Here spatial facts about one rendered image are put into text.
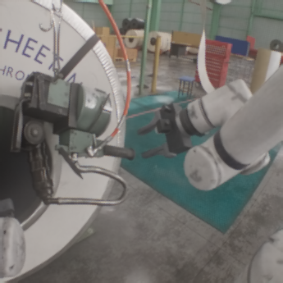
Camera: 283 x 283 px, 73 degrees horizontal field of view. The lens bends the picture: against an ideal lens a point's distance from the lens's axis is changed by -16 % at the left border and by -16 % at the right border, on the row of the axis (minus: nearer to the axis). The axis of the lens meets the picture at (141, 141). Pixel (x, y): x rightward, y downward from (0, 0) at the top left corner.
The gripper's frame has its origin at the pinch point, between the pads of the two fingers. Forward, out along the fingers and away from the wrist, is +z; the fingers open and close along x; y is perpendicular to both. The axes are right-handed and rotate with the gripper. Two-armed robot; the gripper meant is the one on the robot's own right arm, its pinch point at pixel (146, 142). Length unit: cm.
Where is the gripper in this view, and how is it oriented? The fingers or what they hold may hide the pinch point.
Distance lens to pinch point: 67.5
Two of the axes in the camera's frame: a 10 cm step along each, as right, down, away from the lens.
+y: -6.5, -1.5, -7.4
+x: 1.8, 9.2, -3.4
